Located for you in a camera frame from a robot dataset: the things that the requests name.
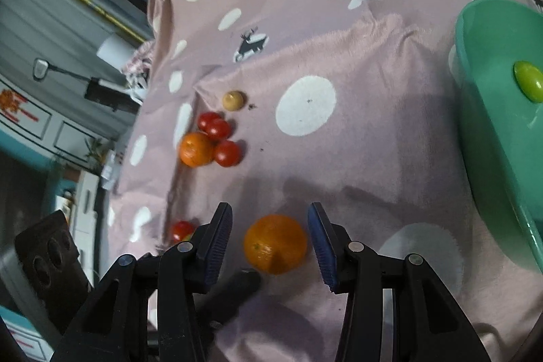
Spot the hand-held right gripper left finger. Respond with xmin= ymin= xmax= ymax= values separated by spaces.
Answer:
xmin=51 ymin=202 xmax=234 ymax=362

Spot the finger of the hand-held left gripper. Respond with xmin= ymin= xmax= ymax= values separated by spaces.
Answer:
xmin=197 ymin=269 xmax=262 ymax=329

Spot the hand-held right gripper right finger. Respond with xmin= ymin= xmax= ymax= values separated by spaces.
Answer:
xmin=307 ymin=201 xmax=490 ymax=362

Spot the large orange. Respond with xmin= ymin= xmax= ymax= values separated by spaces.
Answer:
xmin=243 ymin=214 xmax=308 ymax=276

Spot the red tomato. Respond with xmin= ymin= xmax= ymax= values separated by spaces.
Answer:
xmin=206 ymin=119 xmax=232 ymax=141
xmin=198 ymin=112 xmax=222 ymax=132
xmin=171 ymin=220 xmax=196 ymax=242
xmin=213 ymin=140 xmax=242 ymax=167

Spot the small orange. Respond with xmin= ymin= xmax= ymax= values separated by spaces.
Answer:
xmin=179 ymin=132 xmax=215 ymax=168

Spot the small yellow fruit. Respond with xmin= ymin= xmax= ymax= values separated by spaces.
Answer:
xmin=222 ymin=90 xmax=245 ymax=111

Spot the green plastic bowl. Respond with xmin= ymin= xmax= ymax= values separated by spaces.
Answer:
xmin=455 ymin=0 xmax=543 ymax=275

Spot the potted plant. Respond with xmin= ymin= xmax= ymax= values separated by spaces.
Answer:
xmin=82 ymin=136 xmax=112 ymax=169

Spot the pink polka dot blanket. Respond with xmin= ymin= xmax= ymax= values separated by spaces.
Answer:
xmin=106 ymin=0 xmax=543 ymax=362

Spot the black desk lamp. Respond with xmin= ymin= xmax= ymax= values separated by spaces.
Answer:
xmin=33 ymin=58 xmax=142 ymax=113

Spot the pink patterned cloth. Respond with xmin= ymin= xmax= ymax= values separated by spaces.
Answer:
xmin=122 ymin=40 xmax=154 ymax=91

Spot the white paper roll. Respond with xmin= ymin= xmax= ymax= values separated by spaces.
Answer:
xmin=97 ymin=33 xmax=132 ymax=70

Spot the green round fruit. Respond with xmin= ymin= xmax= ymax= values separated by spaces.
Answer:
xmin=513 ymin=60 xmax=543 ymax=105

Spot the red wall decoration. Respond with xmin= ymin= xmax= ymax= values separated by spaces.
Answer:
xmin=0 ymin=87 xmax=28 ymax=123

